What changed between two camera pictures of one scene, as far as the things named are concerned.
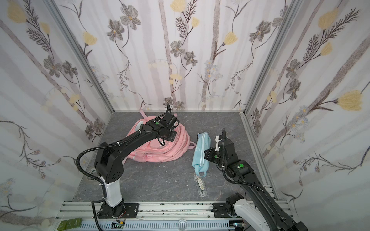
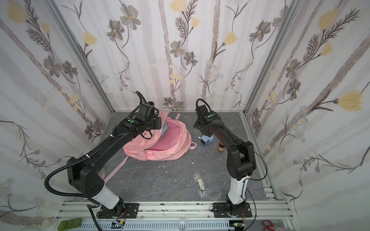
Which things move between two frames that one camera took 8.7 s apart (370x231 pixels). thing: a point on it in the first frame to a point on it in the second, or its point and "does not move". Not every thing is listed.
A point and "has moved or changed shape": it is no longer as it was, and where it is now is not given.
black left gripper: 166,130 to 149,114
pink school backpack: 153,151 does not move
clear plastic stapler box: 201,185 does not move
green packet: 70,224 does not move
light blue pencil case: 199,160 has moved or changed shape
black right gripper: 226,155 to 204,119
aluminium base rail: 178,216 does not move
